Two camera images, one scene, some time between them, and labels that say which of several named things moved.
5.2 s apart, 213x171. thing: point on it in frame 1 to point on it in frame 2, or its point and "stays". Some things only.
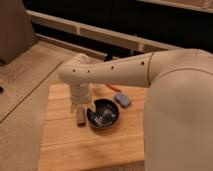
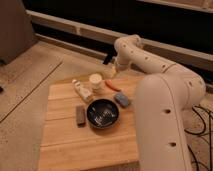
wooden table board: [66, 146] stays
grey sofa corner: [16, 30] stays
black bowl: [105, 115] stays
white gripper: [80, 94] to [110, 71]
